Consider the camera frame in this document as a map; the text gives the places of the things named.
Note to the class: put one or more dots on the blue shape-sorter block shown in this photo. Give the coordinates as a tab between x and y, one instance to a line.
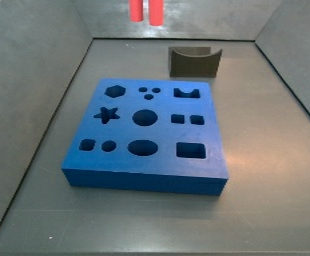
149	137

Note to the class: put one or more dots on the red prong object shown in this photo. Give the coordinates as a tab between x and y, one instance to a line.
155	11

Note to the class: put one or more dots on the dark grey curved holder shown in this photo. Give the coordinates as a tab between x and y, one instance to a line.
194	61

